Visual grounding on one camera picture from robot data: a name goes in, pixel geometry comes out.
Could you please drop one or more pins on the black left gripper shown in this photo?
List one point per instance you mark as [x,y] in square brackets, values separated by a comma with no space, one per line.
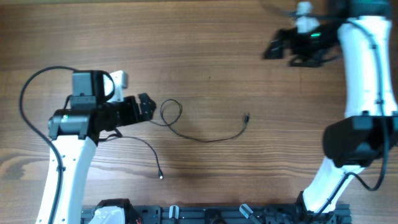
[134,115]

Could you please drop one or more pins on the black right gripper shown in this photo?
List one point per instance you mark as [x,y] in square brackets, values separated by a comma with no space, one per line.
[286,43]

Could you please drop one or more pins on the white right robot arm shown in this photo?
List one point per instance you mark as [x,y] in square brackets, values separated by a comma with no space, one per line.
[369,129]

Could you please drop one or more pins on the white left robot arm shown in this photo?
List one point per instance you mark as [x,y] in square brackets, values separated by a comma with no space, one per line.
[72,148]

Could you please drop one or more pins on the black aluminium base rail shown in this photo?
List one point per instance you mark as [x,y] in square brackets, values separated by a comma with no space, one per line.
[278,214]

